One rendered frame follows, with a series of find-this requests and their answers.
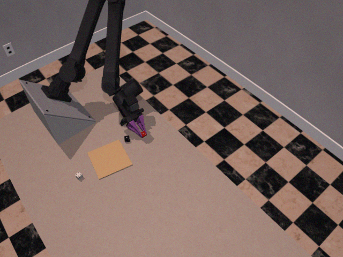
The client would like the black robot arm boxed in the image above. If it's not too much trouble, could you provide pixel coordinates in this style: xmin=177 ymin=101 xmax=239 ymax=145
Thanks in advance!
xmin=41 ymin=0 xmax=143 ymax=118

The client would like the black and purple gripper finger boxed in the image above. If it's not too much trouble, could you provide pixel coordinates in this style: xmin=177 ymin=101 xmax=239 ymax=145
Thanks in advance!
xmin=136 ymin=115 xmax=147 ymax=134
xmin=127 ymin=120 xmax=142 ymax=138

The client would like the tan mat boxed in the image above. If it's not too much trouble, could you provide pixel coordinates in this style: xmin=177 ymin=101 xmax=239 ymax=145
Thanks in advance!
xmin=88 ymin=140 xmax=133 ymax=179

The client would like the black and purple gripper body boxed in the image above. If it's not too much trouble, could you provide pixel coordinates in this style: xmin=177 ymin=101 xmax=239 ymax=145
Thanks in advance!
xmin=120 ymin=108 xmax=144 ymax=126

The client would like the white die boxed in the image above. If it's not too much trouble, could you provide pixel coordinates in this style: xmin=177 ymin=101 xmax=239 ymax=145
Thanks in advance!
xmin=75 ymin=172 xmax=83 ymax=180

